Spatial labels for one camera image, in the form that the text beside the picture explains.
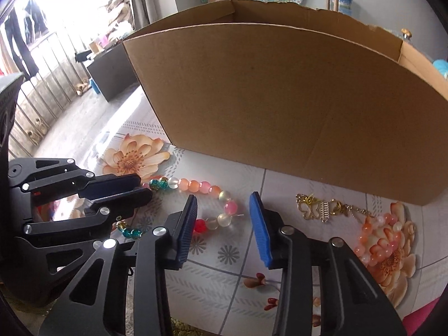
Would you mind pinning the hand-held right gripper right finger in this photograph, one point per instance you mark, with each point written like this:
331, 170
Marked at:
260, 231

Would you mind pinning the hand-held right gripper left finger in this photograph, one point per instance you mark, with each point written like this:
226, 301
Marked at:
185, 231

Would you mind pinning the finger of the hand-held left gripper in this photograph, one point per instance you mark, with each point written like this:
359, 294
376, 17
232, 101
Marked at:
122, 202
115, 184

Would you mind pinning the gold butterfly charm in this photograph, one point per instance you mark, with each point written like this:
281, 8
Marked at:
308, 203

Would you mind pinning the ribbed gold clasp piece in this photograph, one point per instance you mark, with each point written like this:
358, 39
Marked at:
324, 212

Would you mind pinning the brown cardboard box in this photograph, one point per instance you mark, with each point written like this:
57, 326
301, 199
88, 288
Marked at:
280, 112

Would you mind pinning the fluffy white green garment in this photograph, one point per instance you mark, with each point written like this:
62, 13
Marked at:
185, 328

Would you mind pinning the small blue stool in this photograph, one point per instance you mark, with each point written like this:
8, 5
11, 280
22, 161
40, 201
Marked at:
95, 86

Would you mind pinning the pair of beige slippers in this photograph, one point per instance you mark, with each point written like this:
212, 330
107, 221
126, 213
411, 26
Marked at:
81, 89

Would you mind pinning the metal balcony railing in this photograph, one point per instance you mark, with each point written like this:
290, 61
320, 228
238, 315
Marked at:
38, 112

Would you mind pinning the black low cabinet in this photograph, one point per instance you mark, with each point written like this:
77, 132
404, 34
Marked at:
108, 77

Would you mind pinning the small black box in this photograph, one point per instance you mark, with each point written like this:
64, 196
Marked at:
83, 56

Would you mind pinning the small brown box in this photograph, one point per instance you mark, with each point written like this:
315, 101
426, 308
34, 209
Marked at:
93, 46

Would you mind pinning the small pink box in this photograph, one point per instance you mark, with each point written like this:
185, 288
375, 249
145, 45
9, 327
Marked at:
102, 40

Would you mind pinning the pile of cardboard clutter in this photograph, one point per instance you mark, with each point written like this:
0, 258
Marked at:
120, 14

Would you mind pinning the row of hanging clothes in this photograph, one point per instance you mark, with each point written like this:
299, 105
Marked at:
17, 42

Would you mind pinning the grey curtain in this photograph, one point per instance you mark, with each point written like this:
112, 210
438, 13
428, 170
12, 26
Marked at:
150, 0

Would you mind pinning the blue water jug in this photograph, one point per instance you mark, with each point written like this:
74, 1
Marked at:
345, 5

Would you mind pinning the blue cartoon quilt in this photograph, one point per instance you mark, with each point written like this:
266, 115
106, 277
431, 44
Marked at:
441, 67

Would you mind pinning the small doll figurine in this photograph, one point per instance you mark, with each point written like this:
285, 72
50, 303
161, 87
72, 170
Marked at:
406, 33

